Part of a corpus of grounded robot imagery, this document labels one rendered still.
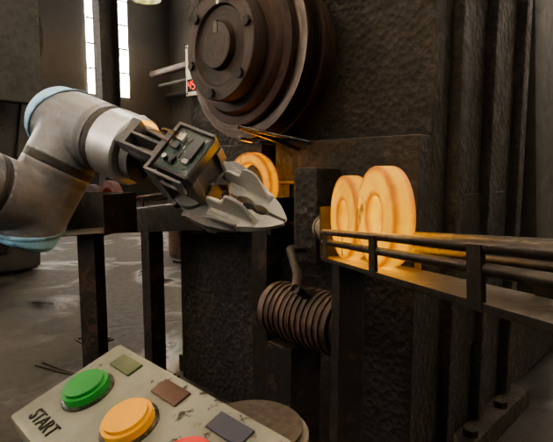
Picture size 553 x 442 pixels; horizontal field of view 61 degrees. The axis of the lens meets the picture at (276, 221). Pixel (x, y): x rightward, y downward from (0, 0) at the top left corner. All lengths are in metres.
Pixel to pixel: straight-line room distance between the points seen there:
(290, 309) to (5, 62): 3.14
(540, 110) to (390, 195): 1.20
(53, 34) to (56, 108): 11.42
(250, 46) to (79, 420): 0.95
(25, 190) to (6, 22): 3.28
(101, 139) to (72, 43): 11.60
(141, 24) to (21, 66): 9.41
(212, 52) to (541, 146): 1.14
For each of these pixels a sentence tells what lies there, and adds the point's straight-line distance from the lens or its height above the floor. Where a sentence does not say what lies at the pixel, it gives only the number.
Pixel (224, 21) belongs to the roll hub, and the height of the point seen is 1.17.
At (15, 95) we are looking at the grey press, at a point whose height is 1.31.
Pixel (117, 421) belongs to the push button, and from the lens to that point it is 0.39.
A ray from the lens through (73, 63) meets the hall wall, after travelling 12.09.
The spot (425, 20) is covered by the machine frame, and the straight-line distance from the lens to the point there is 1.19.
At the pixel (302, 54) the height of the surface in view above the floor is 1.07.
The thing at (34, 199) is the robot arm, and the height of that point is 0.76.
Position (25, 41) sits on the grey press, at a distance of 3.91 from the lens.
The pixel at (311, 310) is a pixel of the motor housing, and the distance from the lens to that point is 0.98.
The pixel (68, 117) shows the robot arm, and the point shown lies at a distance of 0.65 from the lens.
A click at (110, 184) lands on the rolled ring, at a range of 2.06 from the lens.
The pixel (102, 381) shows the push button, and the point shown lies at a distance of 0.45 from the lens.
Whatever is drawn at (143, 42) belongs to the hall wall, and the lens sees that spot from 13.03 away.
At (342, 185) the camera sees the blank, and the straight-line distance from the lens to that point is 0.86.
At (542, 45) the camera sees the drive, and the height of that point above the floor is 1.19.
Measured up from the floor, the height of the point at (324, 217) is 0.70.
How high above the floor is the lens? 0.79
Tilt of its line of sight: 6 degrees down
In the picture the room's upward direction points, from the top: straight up
